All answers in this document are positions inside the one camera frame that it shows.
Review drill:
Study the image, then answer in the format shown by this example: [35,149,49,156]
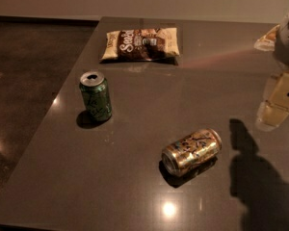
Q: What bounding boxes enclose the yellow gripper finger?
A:
[256,69,289,132]
[253,25,280,52]

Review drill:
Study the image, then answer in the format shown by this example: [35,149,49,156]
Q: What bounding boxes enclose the orange soda can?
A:
[161,129,222,177]

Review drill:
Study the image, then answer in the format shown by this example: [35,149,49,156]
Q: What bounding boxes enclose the brown chip bag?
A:
[101,28,180,61]

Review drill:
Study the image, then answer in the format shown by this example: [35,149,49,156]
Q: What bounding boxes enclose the green soda can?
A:
[79,71,112,122]

